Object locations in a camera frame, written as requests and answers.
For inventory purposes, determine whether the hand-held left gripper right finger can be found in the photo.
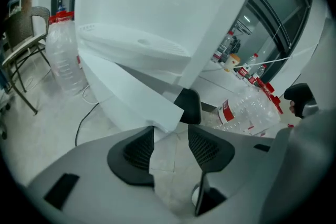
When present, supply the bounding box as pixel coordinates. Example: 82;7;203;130
183;124;276;224

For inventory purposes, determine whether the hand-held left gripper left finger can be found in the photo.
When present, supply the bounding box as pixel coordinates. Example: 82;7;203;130
25;125;182;224

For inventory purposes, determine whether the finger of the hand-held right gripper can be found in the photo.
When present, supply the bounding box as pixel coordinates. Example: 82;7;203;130
284;82;320;119

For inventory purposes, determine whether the white water dispenser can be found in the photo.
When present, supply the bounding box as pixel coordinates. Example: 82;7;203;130
74;0;265;174

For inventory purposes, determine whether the crushed clear plastic bottle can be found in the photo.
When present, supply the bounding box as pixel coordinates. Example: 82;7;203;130
217;86;282;136

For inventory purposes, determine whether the orange carton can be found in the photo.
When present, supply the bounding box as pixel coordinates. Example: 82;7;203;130
225;53;241;72

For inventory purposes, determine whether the empty clear plastic bottle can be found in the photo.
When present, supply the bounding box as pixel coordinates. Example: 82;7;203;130
45;10;89;97

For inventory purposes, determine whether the dark wicker chair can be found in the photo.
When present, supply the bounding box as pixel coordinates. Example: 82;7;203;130
1;6;53;116

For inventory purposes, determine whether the white rope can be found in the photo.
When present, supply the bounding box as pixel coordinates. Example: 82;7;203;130
223;56;292;72

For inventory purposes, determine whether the black power cable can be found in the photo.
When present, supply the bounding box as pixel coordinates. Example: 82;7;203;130
74;101;100;147

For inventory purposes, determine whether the white cable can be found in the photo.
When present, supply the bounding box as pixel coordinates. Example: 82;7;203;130
82;83;98;105

